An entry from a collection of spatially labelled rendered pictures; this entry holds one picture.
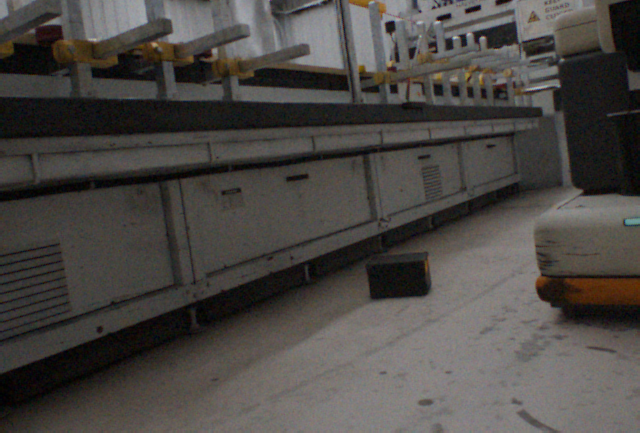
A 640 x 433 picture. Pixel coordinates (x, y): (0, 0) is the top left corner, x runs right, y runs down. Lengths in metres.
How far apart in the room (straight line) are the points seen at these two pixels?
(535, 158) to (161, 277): 4.10
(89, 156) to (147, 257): 0.47
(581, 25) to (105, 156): 1.33
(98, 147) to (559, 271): 1.15
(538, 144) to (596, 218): 3.88
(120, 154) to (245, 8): 5.61
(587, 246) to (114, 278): 1.25
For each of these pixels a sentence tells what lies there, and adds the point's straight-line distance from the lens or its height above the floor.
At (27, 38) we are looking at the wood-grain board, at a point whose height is 0.89.
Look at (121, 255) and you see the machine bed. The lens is 1.72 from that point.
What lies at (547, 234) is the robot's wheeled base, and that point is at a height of 0.23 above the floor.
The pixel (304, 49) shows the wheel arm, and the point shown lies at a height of 0.80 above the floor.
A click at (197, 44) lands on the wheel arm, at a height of 0.83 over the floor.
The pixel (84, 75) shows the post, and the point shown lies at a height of 0.75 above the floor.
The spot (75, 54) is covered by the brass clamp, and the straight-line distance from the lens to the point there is 1.41.
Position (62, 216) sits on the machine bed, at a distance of 1.63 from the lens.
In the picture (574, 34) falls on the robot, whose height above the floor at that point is 0.74.
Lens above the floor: 0.48
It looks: 3 degrees down
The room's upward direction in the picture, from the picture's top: 8 degrees counter-clockwise
